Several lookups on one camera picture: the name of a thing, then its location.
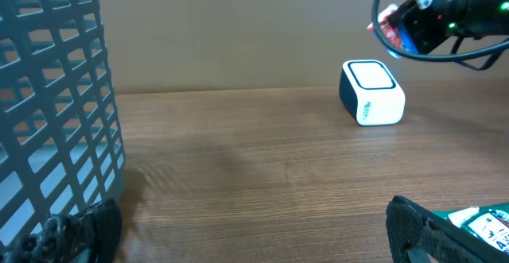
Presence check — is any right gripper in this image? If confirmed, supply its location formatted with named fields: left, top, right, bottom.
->
left=389, top=0, right=457, bottom=55

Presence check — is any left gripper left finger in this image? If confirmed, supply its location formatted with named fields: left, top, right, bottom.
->
left=1, top=198, right=122, bottom=263

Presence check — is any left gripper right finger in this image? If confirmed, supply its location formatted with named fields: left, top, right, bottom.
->
left=386, top=195, right=508, bottom=263

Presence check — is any red white small packet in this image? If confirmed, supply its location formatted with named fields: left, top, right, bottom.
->
left=378, top=3, right=403, bottom=48

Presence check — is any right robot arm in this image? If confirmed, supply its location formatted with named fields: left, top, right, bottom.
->
left=388, top=0, right=508, bottom=54

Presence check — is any grey plastic shopping basket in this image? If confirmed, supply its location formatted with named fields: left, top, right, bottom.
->
left=1, top=0, right=126, bottom=247

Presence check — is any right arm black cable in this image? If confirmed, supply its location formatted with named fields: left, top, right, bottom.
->
left=371, top=0, right=509, bottom=72

